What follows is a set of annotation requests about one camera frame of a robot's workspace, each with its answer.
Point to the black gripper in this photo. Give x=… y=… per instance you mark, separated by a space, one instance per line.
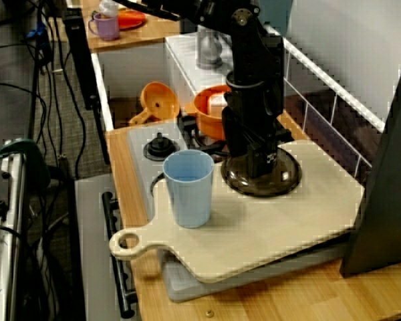
x=250 y=113

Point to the smoked glass lid yellow knob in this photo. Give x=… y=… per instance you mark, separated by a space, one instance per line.
x=287 y=182

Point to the light blue plastic cup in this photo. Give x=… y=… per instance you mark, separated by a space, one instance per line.
x=190 y=200

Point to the orange toy pot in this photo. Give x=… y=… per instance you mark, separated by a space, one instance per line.
x=207 y=123

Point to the pale pink block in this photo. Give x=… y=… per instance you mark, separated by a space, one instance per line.
x=217 y=103

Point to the black burner grate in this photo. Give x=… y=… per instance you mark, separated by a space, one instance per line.
x=187 y=123

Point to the dark tiled backsplash panel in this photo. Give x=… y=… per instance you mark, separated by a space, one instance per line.
x=324 y=117

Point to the black stove knob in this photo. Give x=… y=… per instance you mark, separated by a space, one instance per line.
x=160 y=147

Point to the orange plastic funnel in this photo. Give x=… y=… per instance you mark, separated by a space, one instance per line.
x=157 y=100

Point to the grey toy stove panel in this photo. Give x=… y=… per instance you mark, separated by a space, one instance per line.
x=138 y=157

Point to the grey toy faucet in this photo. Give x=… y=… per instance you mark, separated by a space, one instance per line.
x=207 y=50

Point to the white toy sink unit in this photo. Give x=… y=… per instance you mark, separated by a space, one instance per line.
x=133 y=73

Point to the small brass screw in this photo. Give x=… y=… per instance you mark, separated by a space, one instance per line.
x=209 y=313

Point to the red plastic plate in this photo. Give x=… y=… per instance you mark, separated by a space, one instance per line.
x=132 y=20

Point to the white oven door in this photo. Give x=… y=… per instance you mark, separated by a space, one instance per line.
x=93 y=250

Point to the purple plastic mug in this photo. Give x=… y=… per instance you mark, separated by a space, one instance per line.
x=108 y=28

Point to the white crumpled cloth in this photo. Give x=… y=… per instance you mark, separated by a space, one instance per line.
x=107 y=8

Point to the green power drill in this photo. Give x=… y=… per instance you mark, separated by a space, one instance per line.
x=20 y=145

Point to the black rectangular post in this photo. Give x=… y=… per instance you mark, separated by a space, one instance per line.
x=78 y=50

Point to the aluminium frame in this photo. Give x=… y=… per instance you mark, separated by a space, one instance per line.
x=6 y=234

